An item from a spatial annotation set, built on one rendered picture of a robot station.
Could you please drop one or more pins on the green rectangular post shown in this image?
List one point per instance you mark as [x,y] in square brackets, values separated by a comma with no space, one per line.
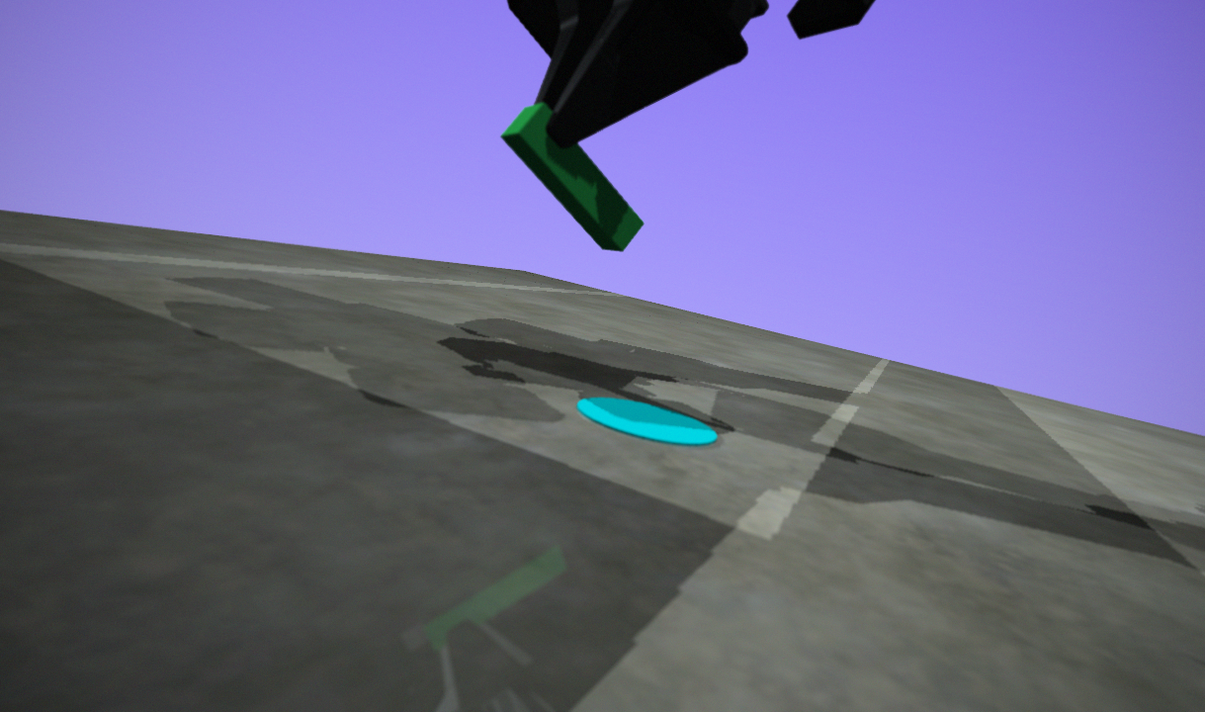
[574,180]

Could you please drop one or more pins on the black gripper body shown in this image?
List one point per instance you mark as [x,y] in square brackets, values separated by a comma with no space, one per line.
[808,18]

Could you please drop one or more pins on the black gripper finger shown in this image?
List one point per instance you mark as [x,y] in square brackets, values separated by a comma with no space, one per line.
[645,51]
[580,21]

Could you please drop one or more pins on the cyan circle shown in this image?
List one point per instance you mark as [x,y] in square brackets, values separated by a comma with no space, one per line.
[647,421]

